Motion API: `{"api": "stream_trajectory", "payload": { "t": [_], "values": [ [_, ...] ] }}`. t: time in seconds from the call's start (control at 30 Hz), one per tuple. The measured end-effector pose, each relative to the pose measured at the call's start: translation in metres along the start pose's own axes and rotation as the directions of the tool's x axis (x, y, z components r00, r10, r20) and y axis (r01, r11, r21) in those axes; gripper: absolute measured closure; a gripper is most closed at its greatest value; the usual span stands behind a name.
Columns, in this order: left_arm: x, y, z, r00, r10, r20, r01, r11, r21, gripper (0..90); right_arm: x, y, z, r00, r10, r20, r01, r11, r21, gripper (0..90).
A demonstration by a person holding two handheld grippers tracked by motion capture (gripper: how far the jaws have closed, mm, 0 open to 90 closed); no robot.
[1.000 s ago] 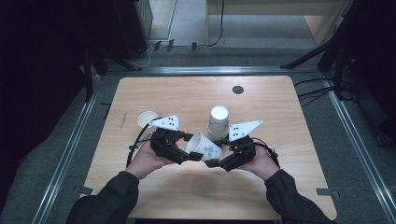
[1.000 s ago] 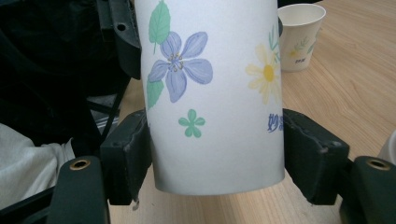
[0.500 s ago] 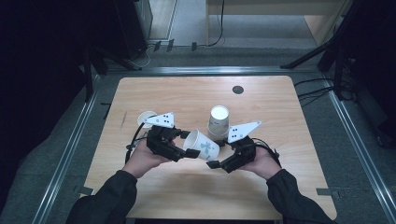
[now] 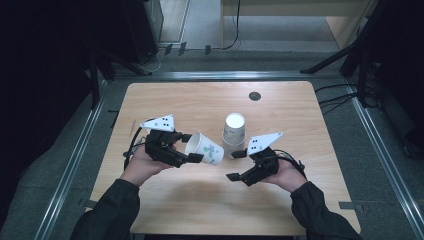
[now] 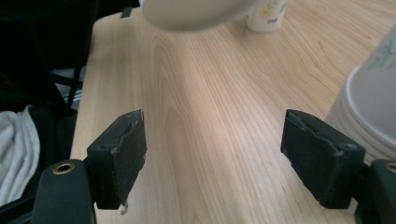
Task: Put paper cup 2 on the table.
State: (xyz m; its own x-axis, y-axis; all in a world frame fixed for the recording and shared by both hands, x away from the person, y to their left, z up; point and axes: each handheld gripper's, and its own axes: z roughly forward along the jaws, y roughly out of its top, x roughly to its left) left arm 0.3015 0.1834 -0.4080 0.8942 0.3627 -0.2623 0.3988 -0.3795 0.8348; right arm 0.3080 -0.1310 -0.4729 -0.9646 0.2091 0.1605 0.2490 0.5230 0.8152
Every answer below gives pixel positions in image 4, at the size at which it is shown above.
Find person's left hand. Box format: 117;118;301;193
119;144;174;188

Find person's right hand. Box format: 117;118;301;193
261;160;309;194

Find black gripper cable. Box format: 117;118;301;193
273;148;307;181
122;125;152;171

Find metal floor rail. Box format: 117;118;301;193
112;70;342;81
33;79;112;240
345;82;424;236

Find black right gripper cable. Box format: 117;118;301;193
273;148;307;181

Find stack of white paper cups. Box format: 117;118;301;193
221;112;248;161

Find black hanging cable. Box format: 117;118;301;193
221;0;242;51

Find printed white paper cup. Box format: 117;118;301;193
184;131;225;167

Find white floor cable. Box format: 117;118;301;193
142;45;168;73

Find black metal stand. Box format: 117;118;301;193
87;49;154;110
299;0;403;108

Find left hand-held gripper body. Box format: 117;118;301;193
139;113;188;169

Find black floor cables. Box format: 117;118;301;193
314;82;382;115

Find grey tape strip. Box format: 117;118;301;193
338;200;365;215
78;198;98;210

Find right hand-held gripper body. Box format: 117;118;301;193
242;131;284;187

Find black cabinet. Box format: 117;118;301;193
120;0;165;65

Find light wooden desk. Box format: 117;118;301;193
219;0;379;50

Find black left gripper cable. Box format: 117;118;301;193
122;125;152;171

